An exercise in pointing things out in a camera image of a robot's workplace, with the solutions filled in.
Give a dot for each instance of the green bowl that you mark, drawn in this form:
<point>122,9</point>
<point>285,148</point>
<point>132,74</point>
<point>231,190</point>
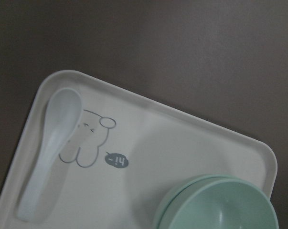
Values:
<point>220,203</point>
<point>173,192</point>

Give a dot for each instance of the cream rabbit tray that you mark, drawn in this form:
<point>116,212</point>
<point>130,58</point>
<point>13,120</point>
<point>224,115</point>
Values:
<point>128,152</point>

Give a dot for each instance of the white ceramic spoon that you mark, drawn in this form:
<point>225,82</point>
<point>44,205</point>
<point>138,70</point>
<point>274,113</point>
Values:
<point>62,116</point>

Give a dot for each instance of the green bowl on tray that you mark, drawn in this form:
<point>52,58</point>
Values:
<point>173,192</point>

